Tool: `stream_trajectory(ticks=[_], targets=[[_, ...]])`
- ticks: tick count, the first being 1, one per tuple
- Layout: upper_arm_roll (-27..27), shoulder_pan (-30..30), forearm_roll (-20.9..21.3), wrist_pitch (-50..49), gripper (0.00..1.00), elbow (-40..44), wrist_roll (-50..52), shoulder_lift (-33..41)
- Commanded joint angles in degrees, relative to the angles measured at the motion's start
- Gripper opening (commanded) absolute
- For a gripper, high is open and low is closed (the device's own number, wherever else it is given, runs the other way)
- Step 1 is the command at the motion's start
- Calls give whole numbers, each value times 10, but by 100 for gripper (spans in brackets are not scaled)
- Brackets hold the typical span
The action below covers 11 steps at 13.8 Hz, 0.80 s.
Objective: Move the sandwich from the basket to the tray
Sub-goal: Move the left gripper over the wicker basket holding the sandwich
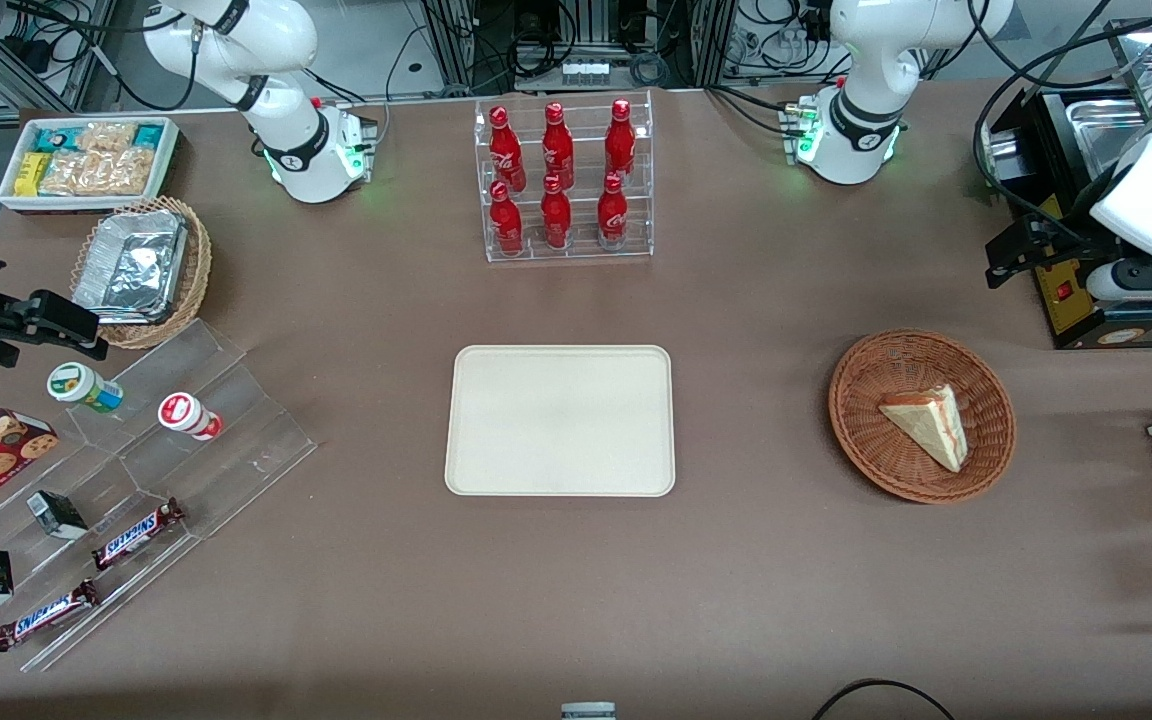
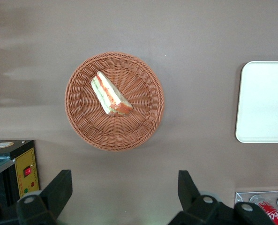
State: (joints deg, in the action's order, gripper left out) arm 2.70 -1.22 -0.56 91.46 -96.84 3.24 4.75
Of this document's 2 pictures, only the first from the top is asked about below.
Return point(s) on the teal snack packet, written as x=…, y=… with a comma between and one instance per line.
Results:
x=150, y=136
x=53, y=137

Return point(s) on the white power strip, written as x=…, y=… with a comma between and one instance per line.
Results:
x=586, y=71

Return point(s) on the grey metal object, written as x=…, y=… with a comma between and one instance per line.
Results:
x=588, y=711

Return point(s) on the yellow snack packet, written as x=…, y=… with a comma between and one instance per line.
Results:
x=32, y=175

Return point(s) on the light wicker basket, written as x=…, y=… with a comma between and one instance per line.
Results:
x=196, y=270

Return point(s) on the green label yoghurt bottle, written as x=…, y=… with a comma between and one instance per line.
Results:
x=81, y=386

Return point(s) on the round brown wicker basket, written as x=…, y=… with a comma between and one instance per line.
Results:
x=866, y=440

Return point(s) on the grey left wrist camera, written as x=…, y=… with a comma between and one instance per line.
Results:
x=1146, y=282

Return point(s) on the white plastic snack bin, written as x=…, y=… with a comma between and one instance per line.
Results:
x=166, y=165

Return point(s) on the beige rectangular tray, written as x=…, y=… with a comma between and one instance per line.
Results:
x=556, y=420

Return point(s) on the small black box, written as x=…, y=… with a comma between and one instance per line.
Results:
x=58, y=514

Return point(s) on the large clear cracker bag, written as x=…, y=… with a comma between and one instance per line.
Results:
x=101, y=172

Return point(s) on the silver foil tray stack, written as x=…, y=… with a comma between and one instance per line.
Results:
x=131, y=265

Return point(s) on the red cola bottle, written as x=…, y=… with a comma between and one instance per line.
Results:
x=556, y=220
x=613, y=218
x=557, y=145
x=506, y=225
x=505, y=145
x=620, y=140

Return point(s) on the triangular sandwich wedge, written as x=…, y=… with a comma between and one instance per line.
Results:
x=931, y=422

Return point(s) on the small clear cracker bag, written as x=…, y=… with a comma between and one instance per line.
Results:
x=106, y=136

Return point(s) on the clear acrylic stepped display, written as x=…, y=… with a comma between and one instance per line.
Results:
x=236, y=450

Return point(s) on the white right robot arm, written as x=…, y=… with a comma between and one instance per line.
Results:
x=276, y=100

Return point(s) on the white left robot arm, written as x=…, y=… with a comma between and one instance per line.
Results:
x=866, y=100

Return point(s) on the clear acrylic bottle rack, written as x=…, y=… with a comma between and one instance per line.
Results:
x=581, y=245

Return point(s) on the steel food pan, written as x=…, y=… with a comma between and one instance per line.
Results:
x=1106, y=130

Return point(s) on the red label yoghurt bottle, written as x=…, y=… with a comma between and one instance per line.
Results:
x=186, y=414

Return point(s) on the Snickers chocolate bar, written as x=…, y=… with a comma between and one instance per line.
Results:
x=136, y=535
x=46, y=615

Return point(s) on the black hot food display case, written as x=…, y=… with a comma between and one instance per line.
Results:
x=1066, y=300

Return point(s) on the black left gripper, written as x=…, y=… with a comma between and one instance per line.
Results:
x=1074, y=243

